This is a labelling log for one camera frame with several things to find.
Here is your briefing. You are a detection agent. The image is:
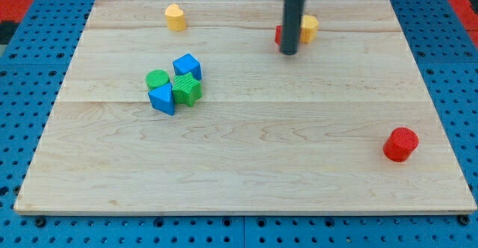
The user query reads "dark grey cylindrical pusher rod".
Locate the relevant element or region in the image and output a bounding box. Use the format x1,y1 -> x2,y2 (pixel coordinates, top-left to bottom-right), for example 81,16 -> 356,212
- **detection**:
280,0 -> 305,55

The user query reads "blue cube block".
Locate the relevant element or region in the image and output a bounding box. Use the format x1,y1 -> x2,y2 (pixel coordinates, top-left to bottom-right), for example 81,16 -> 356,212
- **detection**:
173,54 -> 202,81

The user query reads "red cylinder block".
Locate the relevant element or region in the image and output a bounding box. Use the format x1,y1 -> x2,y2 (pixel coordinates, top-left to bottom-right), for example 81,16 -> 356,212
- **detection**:
382,127 -> 420,163

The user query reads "yellow heart block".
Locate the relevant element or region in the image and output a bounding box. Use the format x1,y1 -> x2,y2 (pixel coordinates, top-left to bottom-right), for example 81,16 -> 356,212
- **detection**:
164,4 -> 187,31

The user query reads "blue triangle block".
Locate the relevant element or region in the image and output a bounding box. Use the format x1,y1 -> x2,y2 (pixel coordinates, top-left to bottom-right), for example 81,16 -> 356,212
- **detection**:
148,83 -> 175,116

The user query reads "yellow hexagon block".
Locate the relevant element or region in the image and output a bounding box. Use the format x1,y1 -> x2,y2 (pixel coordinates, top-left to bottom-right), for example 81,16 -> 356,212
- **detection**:
299,15 -> 319,43

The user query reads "green cylinder block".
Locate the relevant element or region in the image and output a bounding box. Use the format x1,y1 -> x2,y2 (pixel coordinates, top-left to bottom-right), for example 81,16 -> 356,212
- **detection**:
145,69 -> 170,90

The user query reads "light wooden board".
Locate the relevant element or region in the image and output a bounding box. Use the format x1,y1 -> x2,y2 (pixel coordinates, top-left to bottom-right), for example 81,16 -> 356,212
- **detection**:
14,0 -> 477,216

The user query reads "green star block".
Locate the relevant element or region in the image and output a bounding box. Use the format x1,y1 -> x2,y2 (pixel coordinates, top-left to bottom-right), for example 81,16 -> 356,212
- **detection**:
172,72 -> 202,107

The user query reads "red block behind rod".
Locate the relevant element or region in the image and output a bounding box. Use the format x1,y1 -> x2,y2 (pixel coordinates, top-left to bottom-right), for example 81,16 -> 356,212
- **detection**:
275,25 -> 282,46

